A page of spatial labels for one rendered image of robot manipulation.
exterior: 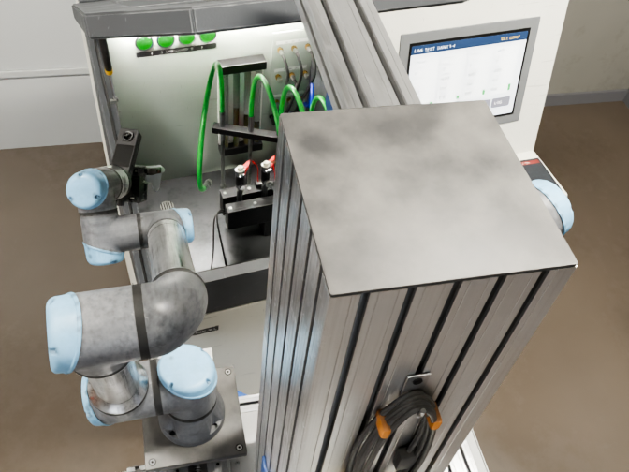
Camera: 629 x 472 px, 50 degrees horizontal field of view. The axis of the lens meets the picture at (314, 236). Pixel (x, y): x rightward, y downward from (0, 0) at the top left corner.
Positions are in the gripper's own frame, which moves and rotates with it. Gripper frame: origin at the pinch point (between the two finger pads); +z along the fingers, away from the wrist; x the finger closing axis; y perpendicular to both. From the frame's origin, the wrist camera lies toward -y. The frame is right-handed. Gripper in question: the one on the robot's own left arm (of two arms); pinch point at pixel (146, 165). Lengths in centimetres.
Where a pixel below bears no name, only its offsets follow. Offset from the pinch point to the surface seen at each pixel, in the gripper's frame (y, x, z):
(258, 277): 33, 24, 30
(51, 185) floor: 31, -104, 158
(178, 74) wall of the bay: -23.5, -5.4, 40.3
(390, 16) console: -43, 55, 36
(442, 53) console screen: -35, 71, 48
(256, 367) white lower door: 75, 20, 64
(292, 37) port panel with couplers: -37, 27, 50
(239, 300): 41, 18, 33
